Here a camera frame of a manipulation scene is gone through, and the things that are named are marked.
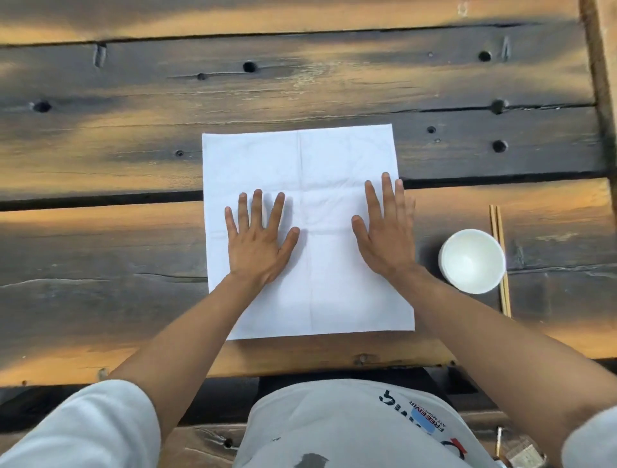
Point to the white cloth napkin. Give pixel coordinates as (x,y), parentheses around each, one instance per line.
(318,164)

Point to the clear plastic packet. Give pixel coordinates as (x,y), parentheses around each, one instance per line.
(525,454)

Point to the person's right little finger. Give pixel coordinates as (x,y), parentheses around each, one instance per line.
(410,211)

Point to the person's right forearm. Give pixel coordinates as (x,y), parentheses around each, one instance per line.
(491,347)

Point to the person's left hand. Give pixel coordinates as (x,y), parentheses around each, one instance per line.
(255,255)

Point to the white ceramic bowl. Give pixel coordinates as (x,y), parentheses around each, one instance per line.
(472,263)

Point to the person's left middle finger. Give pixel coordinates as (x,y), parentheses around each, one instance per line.
(256,209)

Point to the person's left thumb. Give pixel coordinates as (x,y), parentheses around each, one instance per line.
(290,239)

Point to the person's right thumb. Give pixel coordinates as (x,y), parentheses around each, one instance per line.
(359,230)

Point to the wooden chopstick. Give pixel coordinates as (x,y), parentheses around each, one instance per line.
(494,226)
(501,231)

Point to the person's right hand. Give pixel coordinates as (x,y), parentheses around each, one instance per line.
(390,241)

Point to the person's right middle finger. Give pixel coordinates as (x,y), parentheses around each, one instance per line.
(388,195)

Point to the person's left little finger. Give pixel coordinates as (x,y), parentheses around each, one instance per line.
(230,222)

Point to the small brass-coloured stick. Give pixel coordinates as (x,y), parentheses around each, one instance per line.
(499,441)

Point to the person's left forearm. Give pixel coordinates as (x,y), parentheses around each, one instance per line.
(193,328)

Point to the white printed t-shirt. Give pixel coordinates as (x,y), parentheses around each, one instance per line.
(347,424)

